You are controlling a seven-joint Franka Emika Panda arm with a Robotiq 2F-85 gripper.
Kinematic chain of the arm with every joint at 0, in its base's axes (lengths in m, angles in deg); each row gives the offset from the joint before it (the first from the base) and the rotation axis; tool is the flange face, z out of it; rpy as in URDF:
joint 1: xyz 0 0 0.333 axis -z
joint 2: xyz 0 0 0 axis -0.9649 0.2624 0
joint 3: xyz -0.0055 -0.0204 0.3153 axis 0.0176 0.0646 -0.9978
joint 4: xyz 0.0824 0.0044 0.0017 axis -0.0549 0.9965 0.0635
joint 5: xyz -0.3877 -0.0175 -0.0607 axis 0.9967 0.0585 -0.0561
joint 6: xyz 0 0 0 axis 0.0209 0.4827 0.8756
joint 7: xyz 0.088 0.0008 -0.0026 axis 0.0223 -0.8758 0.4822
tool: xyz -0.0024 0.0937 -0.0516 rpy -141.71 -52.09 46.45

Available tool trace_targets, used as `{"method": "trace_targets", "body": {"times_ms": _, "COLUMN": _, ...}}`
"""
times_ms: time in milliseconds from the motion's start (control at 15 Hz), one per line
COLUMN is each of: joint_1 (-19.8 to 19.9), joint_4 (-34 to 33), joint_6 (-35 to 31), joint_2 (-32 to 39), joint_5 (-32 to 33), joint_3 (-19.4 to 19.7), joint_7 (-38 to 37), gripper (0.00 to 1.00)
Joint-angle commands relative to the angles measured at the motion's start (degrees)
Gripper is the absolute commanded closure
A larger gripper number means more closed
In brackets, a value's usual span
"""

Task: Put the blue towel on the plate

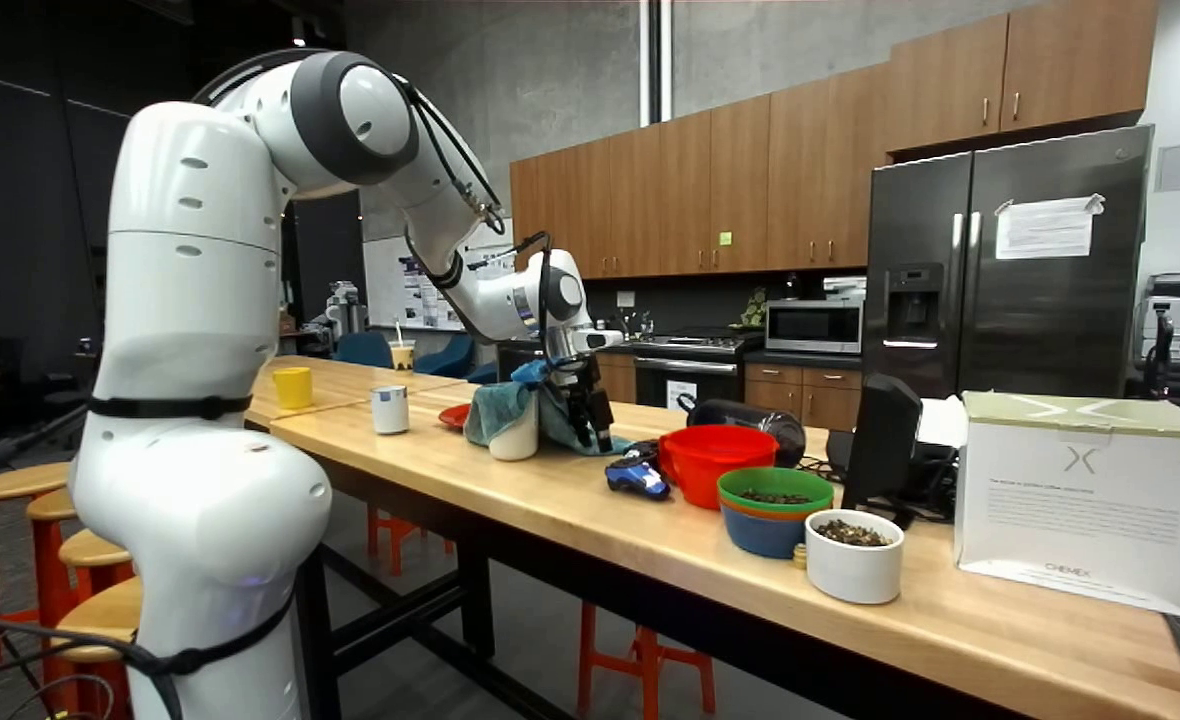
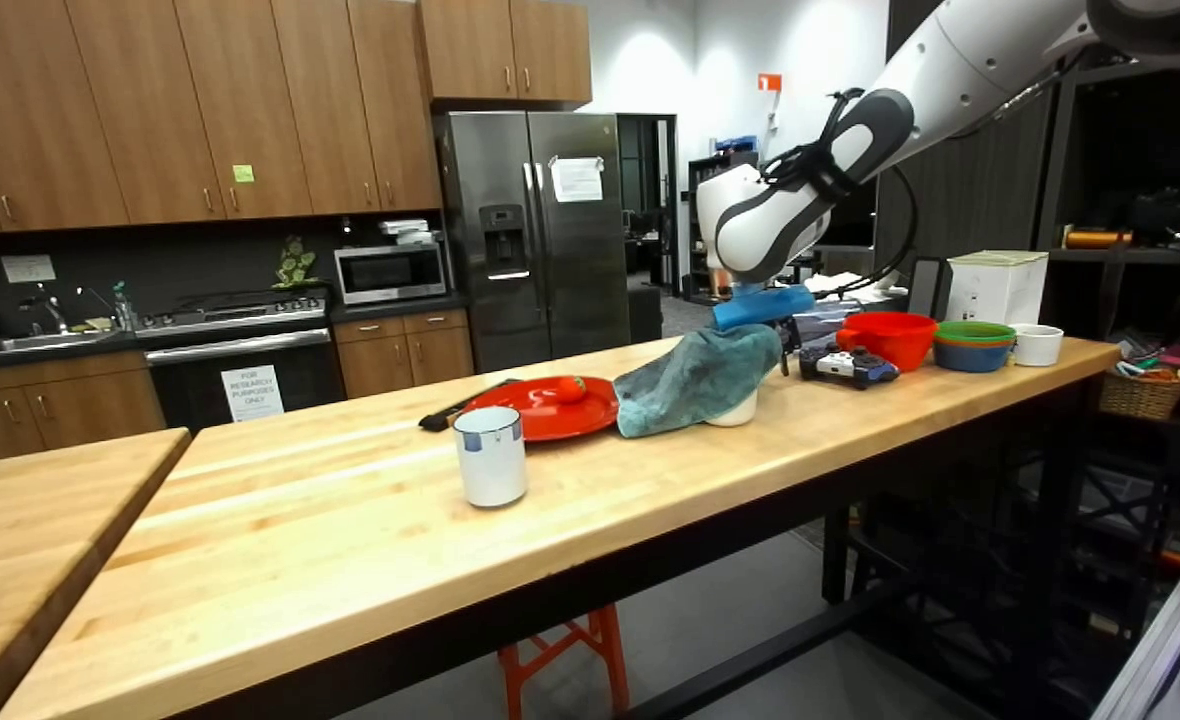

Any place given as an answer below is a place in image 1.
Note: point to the short brown wall cabinets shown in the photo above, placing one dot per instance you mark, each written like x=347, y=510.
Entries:
x=1015, y=65

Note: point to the long brown wall cabinets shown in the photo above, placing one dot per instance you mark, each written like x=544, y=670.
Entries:
x=693, y=200

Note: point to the wooden stool red legs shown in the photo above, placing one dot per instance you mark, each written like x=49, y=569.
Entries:
x=52, y=505
x=89, y=544
x=379, y=534
x=640, y=667
x=103, y=615
x=13, y=481

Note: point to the silver microwave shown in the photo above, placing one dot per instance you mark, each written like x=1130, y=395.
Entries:
x=814, y=327

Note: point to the white poster board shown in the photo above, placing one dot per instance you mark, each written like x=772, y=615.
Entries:
x=392, y=287

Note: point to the red bowl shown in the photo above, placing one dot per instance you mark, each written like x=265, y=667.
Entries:
x=708, y=461

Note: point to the small green plant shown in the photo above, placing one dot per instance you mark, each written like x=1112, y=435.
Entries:
x=751, y=312

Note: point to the black oven with stove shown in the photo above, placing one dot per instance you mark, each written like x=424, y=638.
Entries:
x=689, y=364

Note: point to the grey game controller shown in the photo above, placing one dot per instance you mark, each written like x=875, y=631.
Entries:
x=637, y=479

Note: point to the blue chair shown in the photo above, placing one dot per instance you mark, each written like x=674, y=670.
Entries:
x=363, y=348
x=445, y=359

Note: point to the white paper sign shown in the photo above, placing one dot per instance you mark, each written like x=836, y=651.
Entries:
x=681, y=395

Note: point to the green bowl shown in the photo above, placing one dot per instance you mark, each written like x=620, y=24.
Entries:
x=772, y=489

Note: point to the white cardboard box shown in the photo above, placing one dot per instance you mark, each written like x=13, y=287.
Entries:
x=1080, y=515

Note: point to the red plate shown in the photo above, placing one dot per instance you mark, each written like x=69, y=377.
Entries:
x=455, y=416

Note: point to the green sticky note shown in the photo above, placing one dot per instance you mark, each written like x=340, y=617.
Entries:
x=724, y=237

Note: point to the white cup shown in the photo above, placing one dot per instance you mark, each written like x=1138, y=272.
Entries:
x=515, y=435

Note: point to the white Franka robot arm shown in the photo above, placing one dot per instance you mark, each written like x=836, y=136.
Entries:
x=188, y=265

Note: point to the stainless steel refrigerator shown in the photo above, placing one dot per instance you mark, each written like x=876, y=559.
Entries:
x=1015, y=323

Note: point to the wide brown base cabinet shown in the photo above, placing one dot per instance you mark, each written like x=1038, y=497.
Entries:
x=617, y=377

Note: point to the small white bowl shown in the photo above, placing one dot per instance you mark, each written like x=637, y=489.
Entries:
x=852, y=566

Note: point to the black metal table frame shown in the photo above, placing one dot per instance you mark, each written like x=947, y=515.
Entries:
x=475, y=602

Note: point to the small brown base cabinet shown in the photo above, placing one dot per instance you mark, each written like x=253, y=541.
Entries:
x=802, y=398

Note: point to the yellow block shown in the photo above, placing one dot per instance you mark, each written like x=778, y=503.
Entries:
x=293, y=391

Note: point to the blue bowl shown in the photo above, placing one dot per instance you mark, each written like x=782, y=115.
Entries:
x=766, y=534

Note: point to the white can blue rim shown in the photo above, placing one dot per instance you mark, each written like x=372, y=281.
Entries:
x=389, y=410

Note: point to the black speaker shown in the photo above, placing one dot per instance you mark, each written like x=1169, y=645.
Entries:
x=883, y=443

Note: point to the blue green towel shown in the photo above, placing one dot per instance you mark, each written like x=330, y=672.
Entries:
x=494, y=405

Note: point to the white paper sheet on refrigerator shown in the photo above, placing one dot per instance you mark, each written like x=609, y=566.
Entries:
x=1051, y=229

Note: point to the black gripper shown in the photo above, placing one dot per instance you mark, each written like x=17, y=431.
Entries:
x=585, y=385

